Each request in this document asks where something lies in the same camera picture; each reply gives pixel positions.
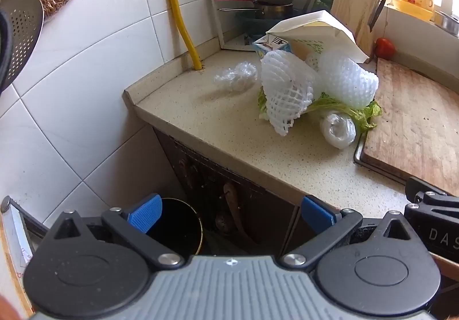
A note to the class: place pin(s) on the clear plastic wrap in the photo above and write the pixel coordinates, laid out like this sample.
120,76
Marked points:
238,79

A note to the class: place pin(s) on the green cabbage leaves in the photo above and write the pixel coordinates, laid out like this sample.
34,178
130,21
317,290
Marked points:
358,113

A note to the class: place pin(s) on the wooden cutting board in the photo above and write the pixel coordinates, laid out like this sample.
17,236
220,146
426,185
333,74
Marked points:
417,133

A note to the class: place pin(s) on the blue milk carton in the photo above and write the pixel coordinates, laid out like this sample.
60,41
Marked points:
269,43

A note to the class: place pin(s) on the wooden knife block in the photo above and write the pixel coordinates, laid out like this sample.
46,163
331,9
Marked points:
357,16

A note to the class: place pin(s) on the perforated metal skimmer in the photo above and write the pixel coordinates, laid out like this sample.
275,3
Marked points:
21,25

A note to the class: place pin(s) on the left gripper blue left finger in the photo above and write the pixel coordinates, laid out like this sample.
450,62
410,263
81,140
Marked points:
145,213

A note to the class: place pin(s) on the clear plastic bag ball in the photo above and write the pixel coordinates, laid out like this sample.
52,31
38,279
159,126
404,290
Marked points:
338,129

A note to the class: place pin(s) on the white corner shelf rack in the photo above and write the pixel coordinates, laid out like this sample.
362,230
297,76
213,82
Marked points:
234,39

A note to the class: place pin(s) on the teal plastic basin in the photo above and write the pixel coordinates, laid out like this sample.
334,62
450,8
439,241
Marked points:
254,27

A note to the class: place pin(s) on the dark cabinet front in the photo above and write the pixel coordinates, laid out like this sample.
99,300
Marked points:
238,216

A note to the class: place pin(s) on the black round trash bin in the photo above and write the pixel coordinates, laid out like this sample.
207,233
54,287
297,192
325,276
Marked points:
179,228

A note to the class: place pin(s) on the white paper bag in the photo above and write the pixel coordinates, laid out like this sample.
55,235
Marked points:
318,32

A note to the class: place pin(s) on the red tomato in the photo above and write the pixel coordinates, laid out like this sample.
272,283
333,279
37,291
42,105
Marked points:
384,48

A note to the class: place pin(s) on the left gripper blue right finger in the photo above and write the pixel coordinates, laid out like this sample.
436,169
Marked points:
317,214

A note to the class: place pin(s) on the steel appliance with label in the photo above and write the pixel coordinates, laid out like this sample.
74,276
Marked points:
18,232

